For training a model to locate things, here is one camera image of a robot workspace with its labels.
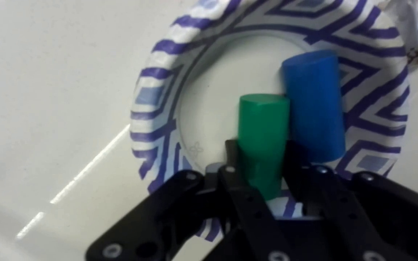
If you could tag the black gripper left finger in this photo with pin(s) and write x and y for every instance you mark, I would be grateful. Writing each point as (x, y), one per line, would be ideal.
(160, 225)

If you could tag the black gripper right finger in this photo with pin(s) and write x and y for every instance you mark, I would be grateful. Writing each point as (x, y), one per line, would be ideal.
(368, 216)

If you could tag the green cylinder block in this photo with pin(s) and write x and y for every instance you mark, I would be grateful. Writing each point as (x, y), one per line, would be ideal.
(263, 131)

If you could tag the blue cylinder block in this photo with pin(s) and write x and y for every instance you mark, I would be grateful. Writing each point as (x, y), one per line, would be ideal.
(317, 119)

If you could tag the blue patterned paper bowl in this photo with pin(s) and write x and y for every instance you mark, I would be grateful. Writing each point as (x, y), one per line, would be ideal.
(186, 96)

